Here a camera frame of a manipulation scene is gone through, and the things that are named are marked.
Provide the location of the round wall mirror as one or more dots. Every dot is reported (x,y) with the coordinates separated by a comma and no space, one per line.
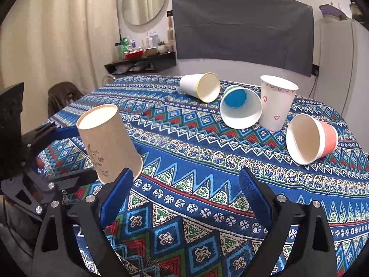
(144,0)

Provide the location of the blue patterned tablecloth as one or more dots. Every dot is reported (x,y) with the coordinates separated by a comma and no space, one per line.
(201,155)

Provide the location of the purple bowl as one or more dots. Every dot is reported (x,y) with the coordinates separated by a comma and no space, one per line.
(331,11)

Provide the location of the small potted plant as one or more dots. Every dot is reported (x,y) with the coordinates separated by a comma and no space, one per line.
(162,47)

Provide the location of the white bottle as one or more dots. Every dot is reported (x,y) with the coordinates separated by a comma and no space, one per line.
(154,39)

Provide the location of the brown paper cup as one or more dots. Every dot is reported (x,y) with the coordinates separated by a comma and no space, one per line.
(106,138)

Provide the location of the black wall shelf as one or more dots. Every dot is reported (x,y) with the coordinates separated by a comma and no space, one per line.
(164,62)

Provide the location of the white cup with yellow rim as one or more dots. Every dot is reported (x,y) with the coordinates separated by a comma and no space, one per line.
(190,85)

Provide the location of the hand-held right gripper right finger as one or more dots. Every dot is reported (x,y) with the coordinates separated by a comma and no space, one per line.
(256,199)

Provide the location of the red bowl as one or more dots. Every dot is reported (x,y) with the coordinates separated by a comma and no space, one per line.
(134,54)

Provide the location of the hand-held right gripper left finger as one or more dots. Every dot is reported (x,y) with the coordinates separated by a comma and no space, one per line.
(115,205)

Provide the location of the white cup with heart drawings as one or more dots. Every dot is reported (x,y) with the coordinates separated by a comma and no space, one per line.
(276,104)

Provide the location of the wooden grinder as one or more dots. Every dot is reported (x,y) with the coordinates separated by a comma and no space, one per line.
(171,31)

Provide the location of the cream curtain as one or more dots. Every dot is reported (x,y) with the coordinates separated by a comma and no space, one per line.
(57,34)

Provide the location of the white refrigerator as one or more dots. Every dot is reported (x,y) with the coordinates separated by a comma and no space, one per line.
(337,63)

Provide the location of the grey hanging cloth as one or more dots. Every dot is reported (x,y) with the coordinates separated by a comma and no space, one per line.
(242,31)

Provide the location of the white cup with blue inside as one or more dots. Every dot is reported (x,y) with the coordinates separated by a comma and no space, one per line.
(245,117)

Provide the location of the brown jacket on chair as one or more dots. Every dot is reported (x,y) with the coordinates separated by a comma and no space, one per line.
(62,96)

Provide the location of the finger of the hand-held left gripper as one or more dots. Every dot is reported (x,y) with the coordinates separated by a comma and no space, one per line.
(77,179)
(65,133)

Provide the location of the green plastic bottle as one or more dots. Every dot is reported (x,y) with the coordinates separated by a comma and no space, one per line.
(124,47)

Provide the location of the white cup with orange band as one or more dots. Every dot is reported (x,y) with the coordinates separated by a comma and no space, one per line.
(328,138)

